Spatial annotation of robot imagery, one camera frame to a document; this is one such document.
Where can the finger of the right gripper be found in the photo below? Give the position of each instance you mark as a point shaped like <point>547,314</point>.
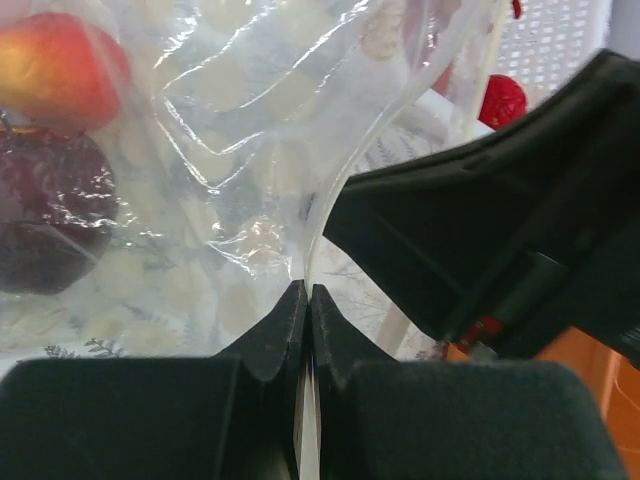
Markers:
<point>505,242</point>

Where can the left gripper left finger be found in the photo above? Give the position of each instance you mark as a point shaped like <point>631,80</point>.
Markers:
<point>234,415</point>

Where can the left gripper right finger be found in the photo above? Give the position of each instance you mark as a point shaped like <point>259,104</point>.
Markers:
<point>380,418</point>

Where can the red fake tomato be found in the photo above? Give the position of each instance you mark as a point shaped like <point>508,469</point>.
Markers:
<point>504,102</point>

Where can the clear zip top bag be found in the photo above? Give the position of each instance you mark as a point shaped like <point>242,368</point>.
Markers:
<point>243,121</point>

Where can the dark red fake fruit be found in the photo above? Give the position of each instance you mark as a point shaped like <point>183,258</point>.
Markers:
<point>58,209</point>

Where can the red yellow fake peach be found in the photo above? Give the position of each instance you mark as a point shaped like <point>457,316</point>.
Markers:
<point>61,71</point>

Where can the orange plastic tub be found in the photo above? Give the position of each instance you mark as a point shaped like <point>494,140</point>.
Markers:
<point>613,382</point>

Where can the white perforated plastic basket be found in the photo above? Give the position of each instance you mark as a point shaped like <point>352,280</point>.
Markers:
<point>546,42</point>

